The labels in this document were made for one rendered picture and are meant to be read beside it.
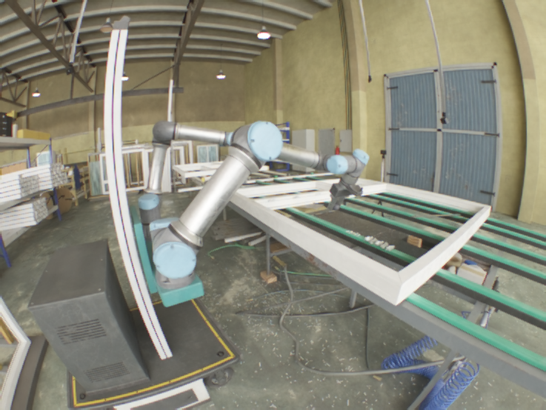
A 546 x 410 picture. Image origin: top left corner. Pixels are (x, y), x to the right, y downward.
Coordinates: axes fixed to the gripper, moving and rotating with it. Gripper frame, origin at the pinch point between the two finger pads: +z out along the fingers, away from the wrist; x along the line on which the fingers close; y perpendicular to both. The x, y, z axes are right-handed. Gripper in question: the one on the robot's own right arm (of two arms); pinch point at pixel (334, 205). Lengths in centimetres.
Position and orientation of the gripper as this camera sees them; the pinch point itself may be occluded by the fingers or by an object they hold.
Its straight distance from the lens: 115.3
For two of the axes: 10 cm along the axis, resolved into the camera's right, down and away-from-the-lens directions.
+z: -2.4, 7.1, 6.6
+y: -4.2, -6.9, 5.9
